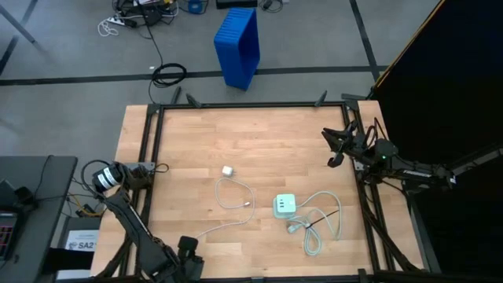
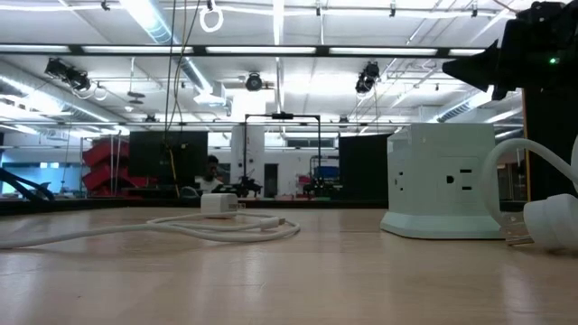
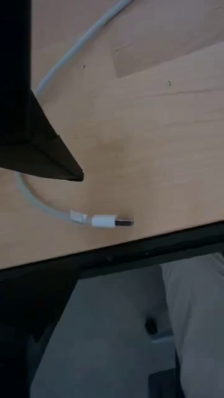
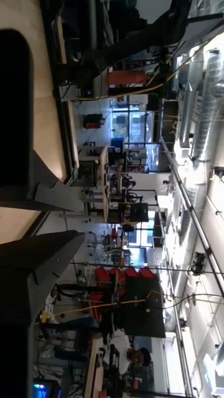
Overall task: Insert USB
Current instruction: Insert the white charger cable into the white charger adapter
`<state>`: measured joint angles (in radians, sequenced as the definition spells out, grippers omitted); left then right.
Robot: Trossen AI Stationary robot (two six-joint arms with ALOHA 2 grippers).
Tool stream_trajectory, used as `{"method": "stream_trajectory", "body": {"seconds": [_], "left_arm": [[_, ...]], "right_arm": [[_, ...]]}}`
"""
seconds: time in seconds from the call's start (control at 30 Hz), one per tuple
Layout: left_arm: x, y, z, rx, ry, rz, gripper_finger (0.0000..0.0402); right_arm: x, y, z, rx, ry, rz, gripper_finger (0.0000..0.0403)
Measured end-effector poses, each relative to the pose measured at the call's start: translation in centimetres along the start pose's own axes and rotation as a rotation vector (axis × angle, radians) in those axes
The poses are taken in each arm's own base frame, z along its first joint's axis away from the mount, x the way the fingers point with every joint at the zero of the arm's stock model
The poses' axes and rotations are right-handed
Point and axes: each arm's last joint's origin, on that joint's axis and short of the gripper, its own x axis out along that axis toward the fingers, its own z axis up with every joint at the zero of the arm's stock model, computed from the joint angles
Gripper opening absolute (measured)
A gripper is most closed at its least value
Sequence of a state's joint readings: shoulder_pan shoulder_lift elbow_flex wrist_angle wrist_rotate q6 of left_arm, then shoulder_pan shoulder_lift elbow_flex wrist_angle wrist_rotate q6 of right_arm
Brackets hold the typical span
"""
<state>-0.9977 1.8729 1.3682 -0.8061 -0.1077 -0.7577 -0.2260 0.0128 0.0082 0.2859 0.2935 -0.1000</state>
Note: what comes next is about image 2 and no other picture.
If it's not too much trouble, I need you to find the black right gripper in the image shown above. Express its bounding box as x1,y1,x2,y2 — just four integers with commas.
442,0,578,102

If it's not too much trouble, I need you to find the pale green power strip cube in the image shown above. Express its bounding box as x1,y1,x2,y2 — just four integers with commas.
379,122,505,241

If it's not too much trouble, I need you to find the white USB power adapter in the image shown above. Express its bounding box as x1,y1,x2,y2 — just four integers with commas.
200,192,239,220

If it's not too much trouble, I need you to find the white USB cable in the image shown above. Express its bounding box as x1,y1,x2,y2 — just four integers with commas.
0,211,302,251

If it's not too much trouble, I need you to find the black partition with yellow edge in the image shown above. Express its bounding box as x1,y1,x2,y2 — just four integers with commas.
522,87,578,203

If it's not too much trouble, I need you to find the black ceiling spotlight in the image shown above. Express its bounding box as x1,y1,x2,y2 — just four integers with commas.
244,71,265,93
354,60,382,96
43,57,92,93

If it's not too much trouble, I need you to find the black freestanding panel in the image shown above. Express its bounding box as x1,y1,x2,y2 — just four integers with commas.
338,133,392,202

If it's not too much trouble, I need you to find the distant blue bin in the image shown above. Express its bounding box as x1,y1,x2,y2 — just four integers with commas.
313,164,340,180

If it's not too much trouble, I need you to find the person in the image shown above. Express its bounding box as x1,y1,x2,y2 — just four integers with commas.
194,154,226,194

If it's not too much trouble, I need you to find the black screen panel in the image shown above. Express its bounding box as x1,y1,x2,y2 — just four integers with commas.
128,130,210,191

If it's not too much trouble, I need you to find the red storage rack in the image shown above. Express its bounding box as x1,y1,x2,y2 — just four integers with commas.
81,137,151,200

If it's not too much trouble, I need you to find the white power cord with plug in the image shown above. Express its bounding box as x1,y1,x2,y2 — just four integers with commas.
480,135,578,252

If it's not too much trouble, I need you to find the distant black rig frame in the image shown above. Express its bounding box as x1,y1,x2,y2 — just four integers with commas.
243,112,323,196

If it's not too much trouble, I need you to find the overhead frame bar with lights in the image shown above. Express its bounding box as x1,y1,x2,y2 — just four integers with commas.
0,42,499,58

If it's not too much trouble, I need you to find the white hanging cable loop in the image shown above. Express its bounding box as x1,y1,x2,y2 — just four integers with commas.
199,3,225,34

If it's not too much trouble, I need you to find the hanging black cable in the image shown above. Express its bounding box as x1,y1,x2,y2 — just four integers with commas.
163,0,179,135

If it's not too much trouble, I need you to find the hanging yellow cable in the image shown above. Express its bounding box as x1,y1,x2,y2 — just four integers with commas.
167,0,202,199

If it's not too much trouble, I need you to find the black table frame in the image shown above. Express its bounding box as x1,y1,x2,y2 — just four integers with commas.
0,167,527,217

